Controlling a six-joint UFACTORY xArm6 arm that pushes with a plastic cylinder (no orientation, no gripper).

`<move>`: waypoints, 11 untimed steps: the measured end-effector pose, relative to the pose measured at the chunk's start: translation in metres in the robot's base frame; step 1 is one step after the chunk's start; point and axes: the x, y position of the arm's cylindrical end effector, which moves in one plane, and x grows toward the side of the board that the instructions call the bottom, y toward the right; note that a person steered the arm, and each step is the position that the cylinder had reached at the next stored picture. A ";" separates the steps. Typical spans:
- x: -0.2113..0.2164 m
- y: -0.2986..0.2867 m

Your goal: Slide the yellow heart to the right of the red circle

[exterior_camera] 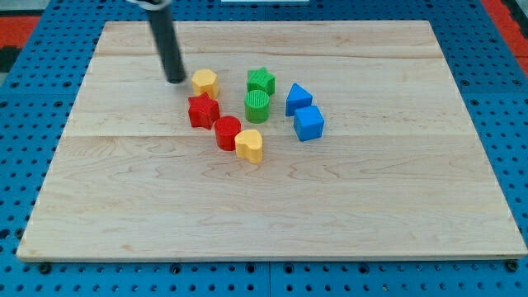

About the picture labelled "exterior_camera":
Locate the green cylinder block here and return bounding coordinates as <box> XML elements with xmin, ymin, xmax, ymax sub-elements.
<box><xmin>244</xmin><ymin>90</ymin><xmax>270</xmax><ymax>124</ymax></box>

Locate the light wooden board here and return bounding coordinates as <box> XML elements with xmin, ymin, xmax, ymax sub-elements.
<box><xmin>17</xmin><ymin>21</ymin><xmax>527</xmax><ymax>262</ymax></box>

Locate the yellow heart block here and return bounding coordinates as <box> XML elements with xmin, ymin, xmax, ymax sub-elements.
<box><xmin>234</xmin><ymin>130</ymin><xmax>263</xmax><ymax>163</ymax></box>

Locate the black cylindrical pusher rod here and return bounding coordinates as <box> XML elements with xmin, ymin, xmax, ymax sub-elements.
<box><xmin>145</xmin><ymin>1</ymin><xmax>186</xmax><ymax>83</ymax></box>

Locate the yellow hexagon block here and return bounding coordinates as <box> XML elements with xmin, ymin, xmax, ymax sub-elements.
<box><xmin>191</xmin><ymin>68</ymin><xmax>219</xmax><ymax>100</ymax></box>

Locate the blue cube block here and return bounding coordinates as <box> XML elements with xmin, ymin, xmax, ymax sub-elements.
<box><xmin>294</xmin><ymin>106</ymin><xmax>325</xmax><ymax>142</ymax></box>

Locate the blue triangle block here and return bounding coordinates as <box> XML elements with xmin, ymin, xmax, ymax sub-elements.
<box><xmin>285</xmin><ymin>82</ymin><xmax>313</xmax><ymax>116</ymax></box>

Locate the green star block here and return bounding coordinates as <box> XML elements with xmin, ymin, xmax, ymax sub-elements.
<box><xmin>247</xmin><ymin>67</ymin><xmax>276</xmax><ymax>95</ymax></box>

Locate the red cylinder block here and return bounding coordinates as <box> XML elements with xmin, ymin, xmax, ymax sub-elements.
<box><xmin>214</xmin><ymin>115</ymin><xmax>242</xmax><ymax>151</ymax></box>

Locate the red star block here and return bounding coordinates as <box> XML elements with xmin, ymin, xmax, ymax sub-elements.
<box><xmin>188</xmin><ymin>92</ymin><xmax>220</xmax><ymax>130</ymax></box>

